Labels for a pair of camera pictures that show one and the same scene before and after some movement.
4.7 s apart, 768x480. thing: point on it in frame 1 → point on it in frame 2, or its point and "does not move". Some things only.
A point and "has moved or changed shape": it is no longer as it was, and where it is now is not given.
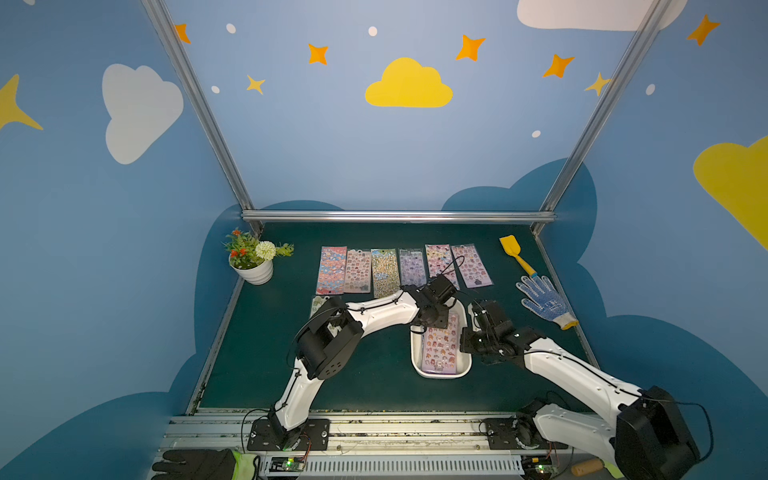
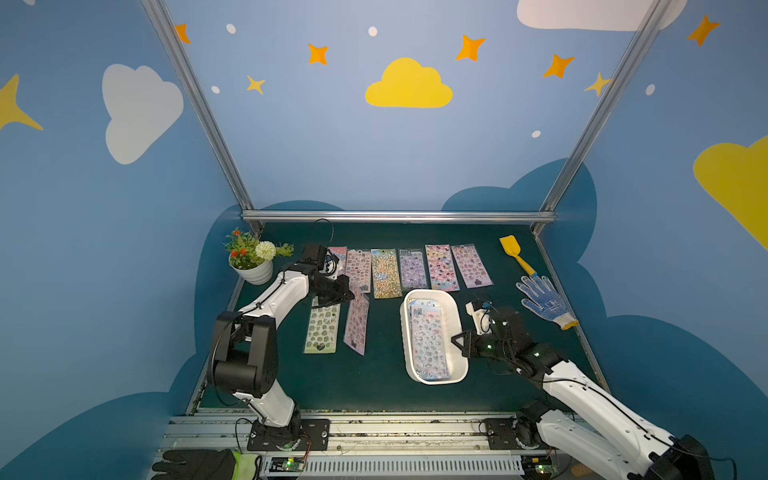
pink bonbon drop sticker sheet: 358,271 does not move
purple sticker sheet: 413,267 does not move
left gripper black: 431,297 → 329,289
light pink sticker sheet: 440,347 has moved or changed shape
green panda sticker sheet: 385,272 does not move
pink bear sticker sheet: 471,266 does not move
